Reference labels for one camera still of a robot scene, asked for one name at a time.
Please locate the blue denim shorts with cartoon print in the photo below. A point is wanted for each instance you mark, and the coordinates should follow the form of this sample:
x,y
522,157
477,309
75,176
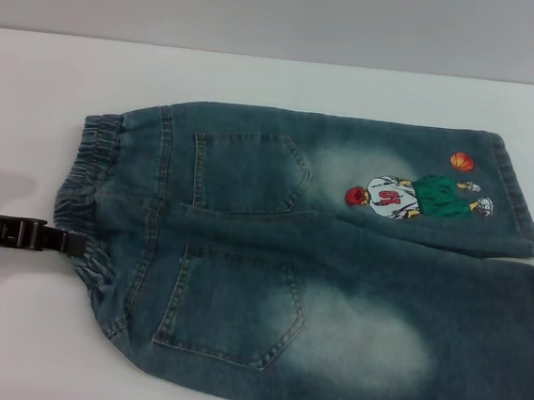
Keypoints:
x,y
332,310

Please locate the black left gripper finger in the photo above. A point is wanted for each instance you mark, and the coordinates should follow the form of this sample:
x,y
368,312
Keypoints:
x,y
18,233

